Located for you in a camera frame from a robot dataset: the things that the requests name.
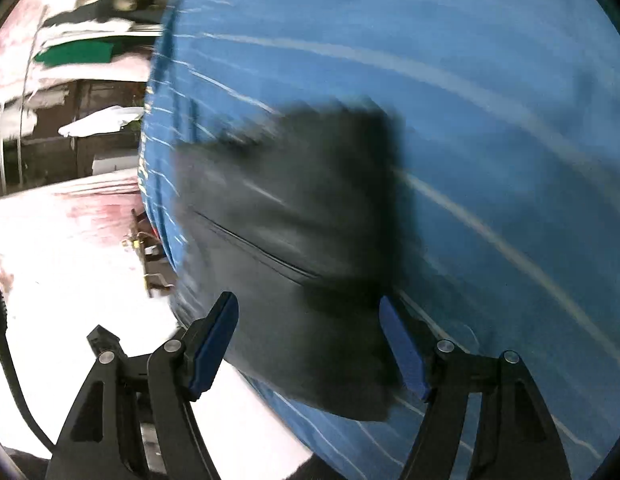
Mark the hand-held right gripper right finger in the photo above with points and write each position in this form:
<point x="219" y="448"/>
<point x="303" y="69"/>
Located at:
<point x="402" y="345"/>

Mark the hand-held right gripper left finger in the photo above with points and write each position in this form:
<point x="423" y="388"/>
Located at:
<point x="212" y="345"/>

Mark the black leather jacket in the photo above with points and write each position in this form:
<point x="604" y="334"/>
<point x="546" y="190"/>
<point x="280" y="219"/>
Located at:
<point x="290" y="200"/>

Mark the clothes rack with hanging clothes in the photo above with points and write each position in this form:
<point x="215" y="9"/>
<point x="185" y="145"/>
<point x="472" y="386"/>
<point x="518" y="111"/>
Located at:
<point x="75" y="52"/>

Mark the white embroidered cloth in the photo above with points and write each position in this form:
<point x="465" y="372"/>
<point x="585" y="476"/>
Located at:
<point x="97" y="122"/>

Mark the blue striped bed sheet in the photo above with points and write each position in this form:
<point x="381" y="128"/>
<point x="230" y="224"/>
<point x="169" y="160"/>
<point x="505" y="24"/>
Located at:
<point x="490" y="110"/>

